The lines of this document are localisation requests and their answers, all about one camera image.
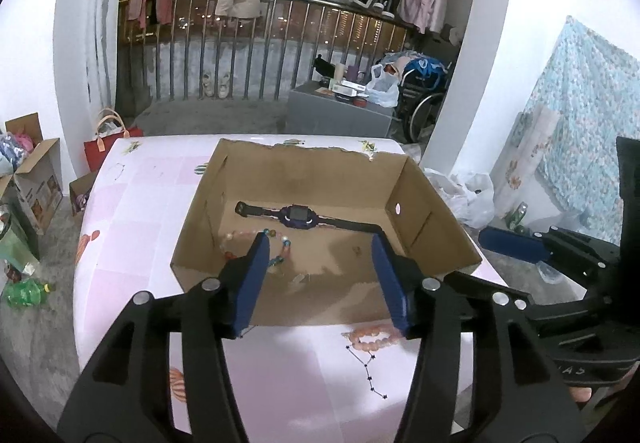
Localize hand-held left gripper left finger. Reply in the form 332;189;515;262
57;232;271;443

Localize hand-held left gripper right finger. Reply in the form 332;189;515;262
371;233;586;443

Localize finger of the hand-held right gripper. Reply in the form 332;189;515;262
477;225;619;285
444;271;533;309

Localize multicolour bead bracelet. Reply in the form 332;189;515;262
220;228;294;274

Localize pink bead bracelet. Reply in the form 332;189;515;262
341;325;405;352

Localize green glass bottle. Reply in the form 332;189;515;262
505;202;529;232

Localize crumpled white plastic bags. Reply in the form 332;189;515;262
425;168;496;229

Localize dark blue wristwatch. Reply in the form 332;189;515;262
235;201;383;235

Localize cream printed cloth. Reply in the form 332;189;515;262
490;105;562;225

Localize pink printed tablecloth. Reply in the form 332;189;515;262
74;134;506;436

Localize blue patterned blanket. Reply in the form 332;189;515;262
520;15;640;245

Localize grey cabinet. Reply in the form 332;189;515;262
287;82;397;140

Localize wheelchair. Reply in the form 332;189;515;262
397;53;452;144

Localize small brown cardboard box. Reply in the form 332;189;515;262
69;170;100;219

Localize blue bag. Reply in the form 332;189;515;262
402;57;446;86

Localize white plastic bag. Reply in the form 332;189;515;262
366;64;401;109

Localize red shopping bag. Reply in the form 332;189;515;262
84;109;144;172

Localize white flat box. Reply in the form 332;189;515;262
332;80;369;100

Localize green plastic bottle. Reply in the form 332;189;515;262
2;279;54;309

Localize open printed cardboard box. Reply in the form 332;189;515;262
0;113;65;249

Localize plastic bag of colourful things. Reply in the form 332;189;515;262
0;130;36;174

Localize white curtain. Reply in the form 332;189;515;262
80;0;122;104

